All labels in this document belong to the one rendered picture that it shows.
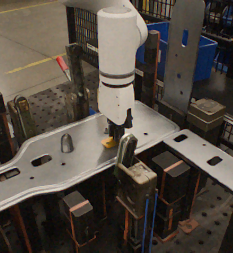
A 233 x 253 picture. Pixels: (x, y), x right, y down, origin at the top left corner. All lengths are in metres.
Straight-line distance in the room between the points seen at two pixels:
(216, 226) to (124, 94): 0.56
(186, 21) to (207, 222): 0.63
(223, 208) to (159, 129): 0.39
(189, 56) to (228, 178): 0.36
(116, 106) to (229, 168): 0.32
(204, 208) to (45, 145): 0.58
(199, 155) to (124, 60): 0.32
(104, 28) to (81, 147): 0.33
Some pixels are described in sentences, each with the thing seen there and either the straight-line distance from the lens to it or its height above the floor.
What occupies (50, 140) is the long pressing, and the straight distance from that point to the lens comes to 0.84.
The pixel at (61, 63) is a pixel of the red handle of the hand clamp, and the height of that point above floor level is 1.14.
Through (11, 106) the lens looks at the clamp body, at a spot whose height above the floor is 1.07.
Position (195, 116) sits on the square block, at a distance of 0.90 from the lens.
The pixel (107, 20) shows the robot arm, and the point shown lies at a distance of 0.64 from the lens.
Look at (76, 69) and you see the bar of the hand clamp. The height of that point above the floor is 1.14.
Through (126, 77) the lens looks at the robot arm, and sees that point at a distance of 0.68.
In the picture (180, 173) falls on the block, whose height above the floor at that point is 0.98.
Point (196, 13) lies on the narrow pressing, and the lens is 0.86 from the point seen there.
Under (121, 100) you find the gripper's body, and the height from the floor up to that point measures 1.16.
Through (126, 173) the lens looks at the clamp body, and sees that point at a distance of 0.67.
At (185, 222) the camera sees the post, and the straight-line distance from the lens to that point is 1.01.
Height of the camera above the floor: 1.50
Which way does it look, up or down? 36 degrees down
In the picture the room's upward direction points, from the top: straight up
